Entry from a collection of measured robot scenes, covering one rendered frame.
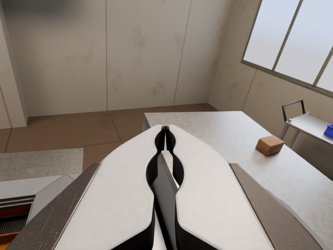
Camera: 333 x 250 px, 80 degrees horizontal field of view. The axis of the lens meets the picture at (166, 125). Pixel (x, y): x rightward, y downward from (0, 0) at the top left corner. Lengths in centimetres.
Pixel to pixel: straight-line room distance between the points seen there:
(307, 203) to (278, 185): 9
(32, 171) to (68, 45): 204
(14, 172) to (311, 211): 122
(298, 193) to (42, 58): 285
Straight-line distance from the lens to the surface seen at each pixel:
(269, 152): 94
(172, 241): 79
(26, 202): 96
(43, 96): 316
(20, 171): 122
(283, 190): 81
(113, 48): 303
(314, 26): 297
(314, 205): 83
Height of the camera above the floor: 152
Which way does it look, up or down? 30 degrees down
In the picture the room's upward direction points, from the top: 9 degrees clockwise
